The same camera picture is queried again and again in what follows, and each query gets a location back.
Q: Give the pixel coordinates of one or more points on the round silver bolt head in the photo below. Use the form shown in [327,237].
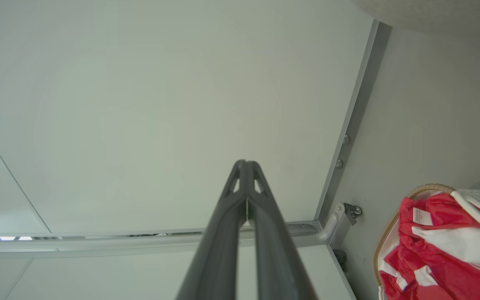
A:
[345,139]
[338,163]

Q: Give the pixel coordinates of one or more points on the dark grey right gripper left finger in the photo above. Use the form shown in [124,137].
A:
[219,250]

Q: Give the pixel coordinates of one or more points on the grey metal table frame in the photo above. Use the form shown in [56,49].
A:
[98,243]

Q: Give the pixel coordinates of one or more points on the red and white garment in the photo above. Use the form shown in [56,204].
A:
[444,271]

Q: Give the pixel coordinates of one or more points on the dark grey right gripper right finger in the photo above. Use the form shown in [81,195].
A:
[277,258]

